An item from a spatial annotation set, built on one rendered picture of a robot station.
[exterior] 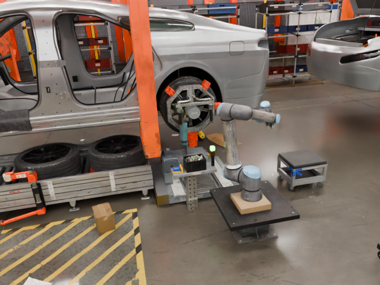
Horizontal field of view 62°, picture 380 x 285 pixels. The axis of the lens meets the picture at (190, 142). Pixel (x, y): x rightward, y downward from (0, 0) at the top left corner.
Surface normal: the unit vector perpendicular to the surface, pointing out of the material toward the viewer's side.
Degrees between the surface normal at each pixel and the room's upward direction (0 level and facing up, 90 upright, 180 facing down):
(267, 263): 0
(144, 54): 90
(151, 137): 90
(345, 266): 0
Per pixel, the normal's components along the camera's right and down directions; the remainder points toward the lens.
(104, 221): 0.43, 0.33
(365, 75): -0.60, 0.43
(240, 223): -0.04, -0.92
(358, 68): -0.74, 0.28
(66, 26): 0.26, 0.58
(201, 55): 0.22, 0.36
